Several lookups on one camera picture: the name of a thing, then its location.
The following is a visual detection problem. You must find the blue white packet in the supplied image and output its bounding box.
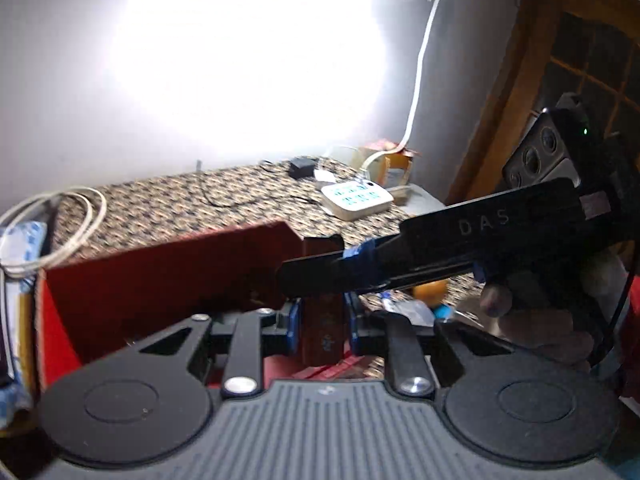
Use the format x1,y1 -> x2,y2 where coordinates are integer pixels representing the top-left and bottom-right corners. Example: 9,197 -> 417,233
1,221 -> 48,294

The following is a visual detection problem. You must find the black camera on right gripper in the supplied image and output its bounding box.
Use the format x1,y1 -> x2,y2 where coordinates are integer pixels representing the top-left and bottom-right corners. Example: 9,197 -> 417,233
502,108 -> 582,188

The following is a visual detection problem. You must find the white power strip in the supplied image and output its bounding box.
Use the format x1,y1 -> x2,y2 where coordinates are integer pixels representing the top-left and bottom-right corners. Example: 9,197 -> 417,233
320,179 -> 394,221

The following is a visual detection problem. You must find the gloved right hand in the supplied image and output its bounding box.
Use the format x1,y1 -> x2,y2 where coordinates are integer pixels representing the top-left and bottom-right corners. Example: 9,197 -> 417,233
478,250 -> 638,373

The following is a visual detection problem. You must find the dark red small box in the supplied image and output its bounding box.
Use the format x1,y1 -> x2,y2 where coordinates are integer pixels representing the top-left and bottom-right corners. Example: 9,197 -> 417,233
298,234 -> 352,369

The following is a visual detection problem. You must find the white coiled cable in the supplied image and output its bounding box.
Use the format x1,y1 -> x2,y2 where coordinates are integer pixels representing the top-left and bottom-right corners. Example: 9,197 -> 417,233
0,186 -> 109,281

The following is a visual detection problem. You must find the orange gourd toy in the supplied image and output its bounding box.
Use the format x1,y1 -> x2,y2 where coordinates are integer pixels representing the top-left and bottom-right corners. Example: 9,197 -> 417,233
412,280 -> 448,308

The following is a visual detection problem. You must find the wooden door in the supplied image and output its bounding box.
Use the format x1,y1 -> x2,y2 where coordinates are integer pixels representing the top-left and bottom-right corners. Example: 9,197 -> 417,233
447,0 -> 639,203

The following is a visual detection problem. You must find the red cardboard box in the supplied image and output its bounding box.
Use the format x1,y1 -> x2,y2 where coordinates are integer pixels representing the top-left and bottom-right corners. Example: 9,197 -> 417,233
34,219 -> 367,391

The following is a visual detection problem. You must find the black power adapter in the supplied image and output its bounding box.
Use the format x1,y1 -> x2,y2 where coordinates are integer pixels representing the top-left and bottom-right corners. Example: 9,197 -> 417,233
288,157 -> 318,180

